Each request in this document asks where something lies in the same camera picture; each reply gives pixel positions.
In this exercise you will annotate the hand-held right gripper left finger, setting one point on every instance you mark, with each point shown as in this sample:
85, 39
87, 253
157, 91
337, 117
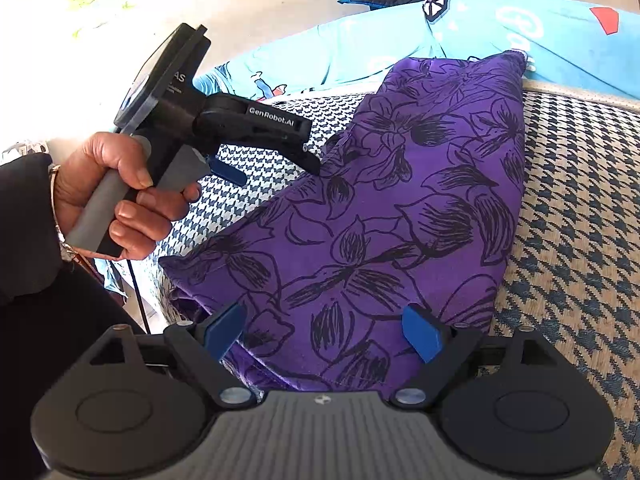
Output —
225, 330

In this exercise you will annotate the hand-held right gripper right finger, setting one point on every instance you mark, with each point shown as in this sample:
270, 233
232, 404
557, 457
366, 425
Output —
422, 332

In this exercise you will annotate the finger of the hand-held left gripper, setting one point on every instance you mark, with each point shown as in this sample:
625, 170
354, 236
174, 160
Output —
225, 170
307, 160

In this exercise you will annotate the purple floral shirt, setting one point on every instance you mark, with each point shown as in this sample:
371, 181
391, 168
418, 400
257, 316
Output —
375, 210

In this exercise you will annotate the person's left hand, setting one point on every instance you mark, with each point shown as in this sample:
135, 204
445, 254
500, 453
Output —
95, 160

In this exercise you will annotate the person's black clothing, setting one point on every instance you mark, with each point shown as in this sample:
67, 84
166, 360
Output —
50, 320

